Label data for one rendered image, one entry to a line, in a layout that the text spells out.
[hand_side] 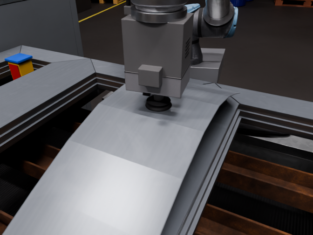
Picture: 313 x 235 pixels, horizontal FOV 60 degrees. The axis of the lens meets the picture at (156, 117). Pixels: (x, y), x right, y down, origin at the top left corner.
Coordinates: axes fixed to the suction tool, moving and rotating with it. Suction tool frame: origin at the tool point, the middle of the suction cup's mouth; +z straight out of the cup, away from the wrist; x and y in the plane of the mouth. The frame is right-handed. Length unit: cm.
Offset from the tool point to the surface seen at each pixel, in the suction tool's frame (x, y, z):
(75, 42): 81, -70, 20
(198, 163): 1.5, 7.3, 10.8
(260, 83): 233, 35, 98
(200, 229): 0.8, 9.3, 28.6
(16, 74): 28, -57, 13
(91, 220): -19.6, -2.0, 3.9
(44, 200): -18.7, -9.3, 4.0
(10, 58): 28, -58, 8
